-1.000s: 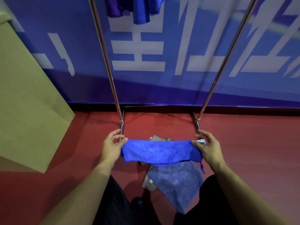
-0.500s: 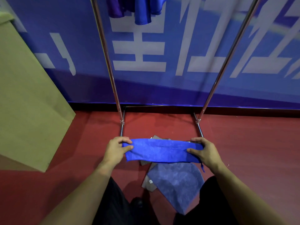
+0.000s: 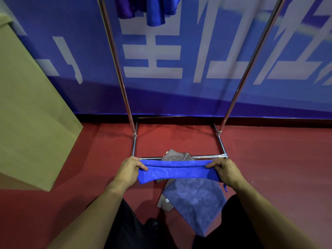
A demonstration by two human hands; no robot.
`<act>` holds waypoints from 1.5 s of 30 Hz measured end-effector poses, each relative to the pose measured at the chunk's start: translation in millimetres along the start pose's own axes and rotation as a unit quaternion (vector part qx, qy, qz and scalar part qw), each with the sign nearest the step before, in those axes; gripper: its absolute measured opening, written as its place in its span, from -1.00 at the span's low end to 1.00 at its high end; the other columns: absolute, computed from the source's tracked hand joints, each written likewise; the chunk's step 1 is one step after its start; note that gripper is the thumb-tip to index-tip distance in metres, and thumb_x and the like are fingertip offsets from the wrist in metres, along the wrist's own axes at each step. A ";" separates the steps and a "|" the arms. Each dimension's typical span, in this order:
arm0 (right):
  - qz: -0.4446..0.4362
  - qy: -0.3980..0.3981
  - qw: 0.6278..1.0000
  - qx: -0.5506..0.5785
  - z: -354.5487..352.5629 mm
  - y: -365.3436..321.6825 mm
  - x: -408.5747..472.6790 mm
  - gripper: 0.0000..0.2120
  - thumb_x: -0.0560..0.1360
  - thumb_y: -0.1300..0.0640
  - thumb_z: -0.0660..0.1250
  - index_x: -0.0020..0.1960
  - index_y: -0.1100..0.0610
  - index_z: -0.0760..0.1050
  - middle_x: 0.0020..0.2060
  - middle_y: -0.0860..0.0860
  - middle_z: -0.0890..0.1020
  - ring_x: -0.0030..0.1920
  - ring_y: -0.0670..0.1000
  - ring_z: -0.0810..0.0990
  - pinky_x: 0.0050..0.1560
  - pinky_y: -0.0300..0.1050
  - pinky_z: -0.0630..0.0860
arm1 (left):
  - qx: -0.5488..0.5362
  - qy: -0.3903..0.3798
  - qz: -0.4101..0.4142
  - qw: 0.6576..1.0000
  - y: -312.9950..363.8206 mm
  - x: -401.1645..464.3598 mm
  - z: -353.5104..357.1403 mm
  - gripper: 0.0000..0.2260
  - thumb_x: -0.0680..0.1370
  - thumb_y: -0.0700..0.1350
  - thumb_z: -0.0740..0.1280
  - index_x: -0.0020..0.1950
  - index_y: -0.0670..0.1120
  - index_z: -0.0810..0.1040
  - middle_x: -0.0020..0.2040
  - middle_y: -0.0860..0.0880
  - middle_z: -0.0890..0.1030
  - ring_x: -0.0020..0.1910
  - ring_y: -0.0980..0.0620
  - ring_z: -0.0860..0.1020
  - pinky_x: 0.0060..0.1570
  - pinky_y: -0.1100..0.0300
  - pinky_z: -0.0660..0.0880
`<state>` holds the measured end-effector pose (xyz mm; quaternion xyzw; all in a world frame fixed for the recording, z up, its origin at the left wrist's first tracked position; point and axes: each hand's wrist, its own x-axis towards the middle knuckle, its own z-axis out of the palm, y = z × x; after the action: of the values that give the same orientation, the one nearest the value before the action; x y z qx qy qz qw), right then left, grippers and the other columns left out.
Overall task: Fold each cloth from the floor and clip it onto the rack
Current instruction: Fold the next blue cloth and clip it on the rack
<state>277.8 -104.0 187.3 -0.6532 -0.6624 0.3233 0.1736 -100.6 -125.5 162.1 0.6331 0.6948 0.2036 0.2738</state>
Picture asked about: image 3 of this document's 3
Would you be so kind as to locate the person's right hand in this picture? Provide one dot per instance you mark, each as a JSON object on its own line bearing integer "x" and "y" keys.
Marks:
{"x": 228, "y": 173}

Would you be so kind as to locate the person's left hand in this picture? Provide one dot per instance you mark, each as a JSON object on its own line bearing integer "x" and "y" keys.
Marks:
{"x": 127, "y": 172}

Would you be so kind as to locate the person's left thumb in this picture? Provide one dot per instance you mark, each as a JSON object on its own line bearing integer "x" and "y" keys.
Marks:
{"x": 141, "y": 165}

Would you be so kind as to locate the person's right thumb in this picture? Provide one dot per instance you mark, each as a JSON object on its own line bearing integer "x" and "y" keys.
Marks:
{"x": 212, "y": 166}

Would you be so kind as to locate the bright blue cloth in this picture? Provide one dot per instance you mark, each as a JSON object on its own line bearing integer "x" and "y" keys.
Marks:
{"x": 179, "y": 169}

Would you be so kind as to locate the person's right forearm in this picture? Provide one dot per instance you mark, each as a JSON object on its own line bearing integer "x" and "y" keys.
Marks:
{"x": 269, "y": 215}

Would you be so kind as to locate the person's left forearm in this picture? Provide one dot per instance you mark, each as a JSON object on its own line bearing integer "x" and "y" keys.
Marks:
{"x": 90, "y": 217}

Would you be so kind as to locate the grey-brown cloth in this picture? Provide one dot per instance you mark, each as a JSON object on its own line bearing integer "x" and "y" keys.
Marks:
{"x": 176, "y": 155}

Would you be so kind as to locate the blue-grey cloth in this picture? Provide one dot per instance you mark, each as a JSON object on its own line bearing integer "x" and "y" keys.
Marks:
{"x": 199, "y": 202}

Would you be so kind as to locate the black shoe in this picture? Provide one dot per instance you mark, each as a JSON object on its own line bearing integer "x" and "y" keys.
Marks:
{"x": 152, "y": 223}

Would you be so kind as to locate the black trousers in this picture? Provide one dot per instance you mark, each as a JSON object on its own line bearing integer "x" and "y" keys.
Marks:
{"x": 129, "y": 230}

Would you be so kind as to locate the chrome metal clothes rack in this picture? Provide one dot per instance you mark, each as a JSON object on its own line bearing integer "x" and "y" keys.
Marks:
{"x": 118, "y": 67}

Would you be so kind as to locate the blue banner with white letters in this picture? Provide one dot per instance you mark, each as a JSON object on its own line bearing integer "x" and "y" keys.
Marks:
{"x": 181, "y": 49}

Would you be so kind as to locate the tan cardboard box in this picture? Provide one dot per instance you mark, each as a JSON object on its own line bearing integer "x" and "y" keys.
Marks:
{"x": 31, "y": 114}

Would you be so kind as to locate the blue hanging cloth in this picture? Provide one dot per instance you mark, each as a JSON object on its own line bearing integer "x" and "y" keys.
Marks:
{"x": 155, "y": 10}

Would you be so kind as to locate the purple hanging cloth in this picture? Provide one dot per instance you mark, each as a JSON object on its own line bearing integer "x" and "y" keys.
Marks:
{"x": 124, "y": 7}

